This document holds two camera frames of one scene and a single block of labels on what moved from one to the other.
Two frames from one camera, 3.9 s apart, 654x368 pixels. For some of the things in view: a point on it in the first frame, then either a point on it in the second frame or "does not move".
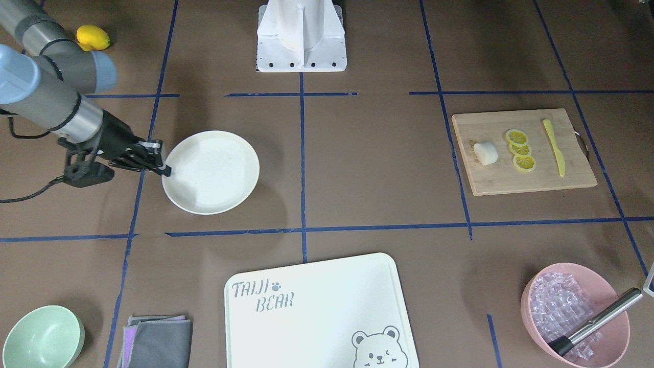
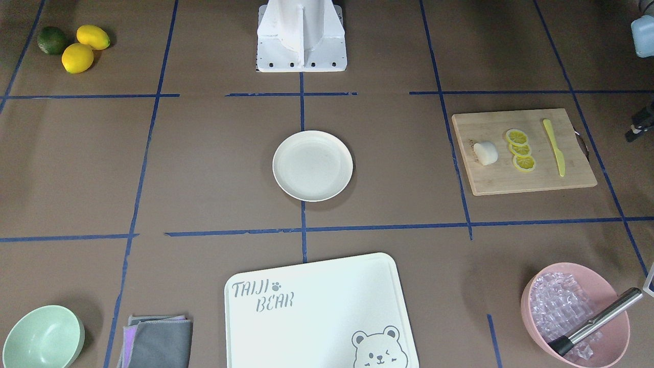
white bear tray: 348,313 does not move
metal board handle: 583,144 does not move
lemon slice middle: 522,151 does not move
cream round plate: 211,172 to 312,166
